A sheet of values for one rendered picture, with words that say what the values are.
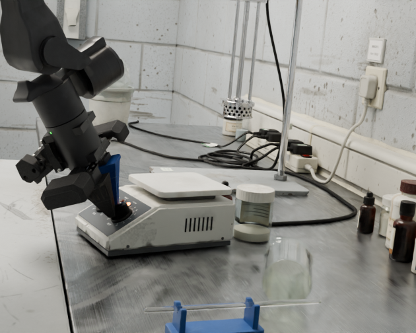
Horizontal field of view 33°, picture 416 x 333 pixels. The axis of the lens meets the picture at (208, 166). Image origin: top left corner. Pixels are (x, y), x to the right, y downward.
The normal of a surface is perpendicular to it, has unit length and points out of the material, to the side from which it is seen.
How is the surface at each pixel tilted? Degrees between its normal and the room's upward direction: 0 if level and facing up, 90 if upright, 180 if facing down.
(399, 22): 90
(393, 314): 0
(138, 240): 90
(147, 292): 0
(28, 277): 0
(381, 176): 90
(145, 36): 90
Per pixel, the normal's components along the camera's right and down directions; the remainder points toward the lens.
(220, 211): 0.50, 0.21
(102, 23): 0.26, 0.20
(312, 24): -0.96, -0.04
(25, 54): -0.64, 0.30
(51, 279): 0.08, -0.98
